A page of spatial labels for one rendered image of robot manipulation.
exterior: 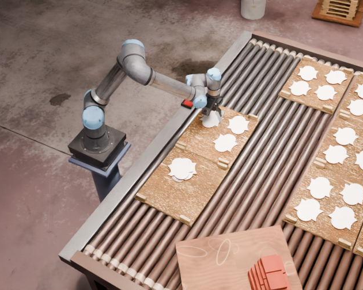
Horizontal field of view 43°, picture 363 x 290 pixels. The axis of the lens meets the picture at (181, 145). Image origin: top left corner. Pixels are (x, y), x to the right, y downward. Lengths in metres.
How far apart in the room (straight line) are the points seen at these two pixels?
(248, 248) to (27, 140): 2.55
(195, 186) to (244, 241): 0.46
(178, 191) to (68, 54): 2.83
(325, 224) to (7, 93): 3.30
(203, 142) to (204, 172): 0.21
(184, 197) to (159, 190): 0.14
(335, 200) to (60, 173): 2.24
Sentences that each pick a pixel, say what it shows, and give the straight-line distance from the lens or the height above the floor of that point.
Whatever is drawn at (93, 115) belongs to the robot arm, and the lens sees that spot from 2.52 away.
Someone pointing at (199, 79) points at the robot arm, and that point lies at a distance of 2.53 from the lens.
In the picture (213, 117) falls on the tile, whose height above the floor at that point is 0.94.
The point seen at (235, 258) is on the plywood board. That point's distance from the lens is 2.13.
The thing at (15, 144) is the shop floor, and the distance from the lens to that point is 4.21.
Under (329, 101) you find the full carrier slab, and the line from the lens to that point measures 2.98.
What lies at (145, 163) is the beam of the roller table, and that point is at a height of 0.92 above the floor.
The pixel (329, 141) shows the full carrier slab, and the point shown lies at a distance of 2.75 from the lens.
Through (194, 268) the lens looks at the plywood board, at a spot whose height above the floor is 1.04.
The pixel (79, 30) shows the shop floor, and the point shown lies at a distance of 5.29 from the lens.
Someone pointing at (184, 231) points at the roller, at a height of 0.92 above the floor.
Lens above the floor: 2.94
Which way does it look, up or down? 49 degrees down
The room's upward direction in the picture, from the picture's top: 3 degrees counter-clockwise
